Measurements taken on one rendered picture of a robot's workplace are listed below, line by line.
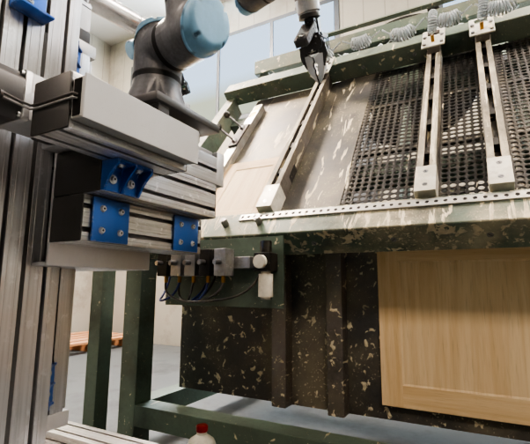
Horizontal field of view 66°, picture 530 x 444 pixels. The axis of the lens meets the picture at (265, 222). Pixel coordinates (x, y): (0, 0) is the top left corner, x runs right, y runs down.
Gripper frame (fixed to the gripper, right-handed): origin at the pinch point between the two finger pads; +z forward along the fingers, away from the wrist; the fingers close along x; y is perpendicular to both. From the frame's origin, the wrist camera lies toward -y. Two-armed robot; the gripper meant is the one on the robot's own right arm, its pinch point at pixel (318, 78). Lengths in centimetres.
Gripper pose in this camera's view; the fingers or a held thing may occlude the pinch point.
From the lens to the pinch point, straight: 143.2
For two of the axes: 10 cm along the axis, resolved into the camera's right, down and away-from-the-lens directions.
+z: 2.2, 9.4, 2.6
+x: -8.7, 0.7, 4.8
